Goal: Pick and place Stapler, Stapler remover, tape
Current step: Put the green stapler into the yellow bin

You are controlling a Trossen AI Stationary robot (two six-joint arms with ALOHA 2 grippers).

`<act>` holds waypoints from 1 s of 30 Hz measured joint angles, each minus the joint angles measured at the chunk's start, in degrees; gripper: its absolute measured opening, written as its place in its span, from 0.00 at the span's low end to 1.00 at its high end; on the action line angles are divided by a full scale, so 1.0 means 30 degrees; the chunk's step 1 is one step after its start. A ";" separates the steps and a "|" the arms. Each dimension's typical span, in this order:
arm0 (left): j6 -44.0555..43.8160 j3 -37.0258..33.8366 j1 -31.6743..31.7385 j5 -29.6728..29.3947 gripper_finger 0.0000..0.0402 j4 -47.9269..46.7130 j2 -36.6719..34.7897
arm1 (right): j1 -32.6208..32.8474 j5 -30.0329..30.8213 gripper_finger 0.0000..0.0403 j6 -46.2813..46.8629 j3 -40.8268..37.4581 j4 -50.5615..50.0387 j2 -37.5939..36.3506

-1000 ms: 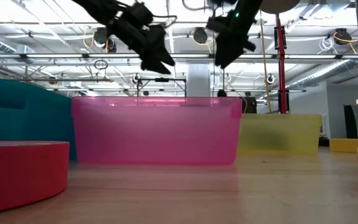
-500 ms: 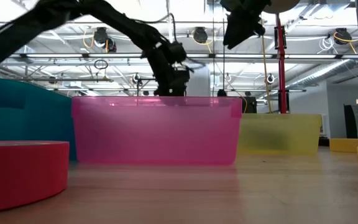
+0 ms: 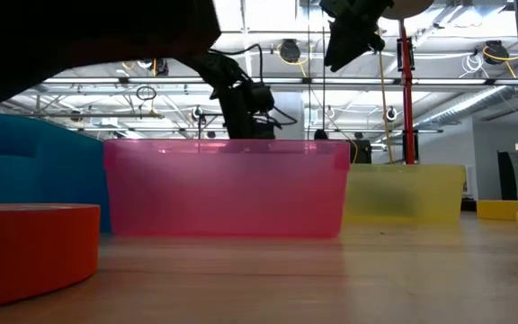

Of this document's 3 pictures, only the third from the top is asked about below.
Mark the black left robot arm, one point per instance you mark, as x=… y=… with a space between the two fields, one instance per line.
x=83 y=36

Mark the blue plastic bin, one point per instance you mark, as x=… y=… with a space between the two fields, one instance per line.
x=38 y=180

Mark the long ceiling light bar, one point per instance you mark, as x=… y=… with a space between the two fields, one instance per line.
x=151 y=81

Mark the red tape roll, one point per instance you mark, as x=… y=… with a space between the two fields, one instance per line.
x=29 y=252

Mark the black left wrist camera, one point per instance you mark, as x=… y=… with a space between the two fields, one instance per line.
x=262 y=99

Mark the yellow tape roll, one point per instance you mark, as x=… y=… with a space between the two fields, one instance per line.
x=506 y=210

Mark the silver ventilation duct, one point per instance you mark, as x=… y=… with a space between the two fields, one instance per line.
x=466 y=105

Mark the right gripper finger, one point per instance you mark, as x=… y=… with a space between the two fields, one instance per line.
x=341 y=47
x=369 y=40

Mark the red desk lamp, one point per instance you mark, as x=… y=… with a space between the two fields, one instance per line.
x=407 y=112

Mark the pink translucent plastic bin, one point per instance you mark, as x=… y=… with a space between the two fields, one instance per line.
x=223 y=193

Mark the small ceiling reel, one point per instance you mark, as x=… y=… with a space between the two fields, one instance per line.
x=329 y=112
x=197 y=113
x=390 y=114

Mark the white building column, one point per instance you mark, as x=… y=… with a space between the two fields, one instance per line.
x=292 y=103

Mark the person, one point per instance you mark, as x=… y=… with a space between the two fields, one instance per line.
x=320 y=134

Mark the black fabric panel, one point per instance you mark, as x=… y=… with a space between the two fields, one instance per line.
x=507 y=175

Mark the yellow translucent plastic bin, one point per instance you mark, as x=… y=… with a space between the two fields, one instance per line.
x=403 y=193

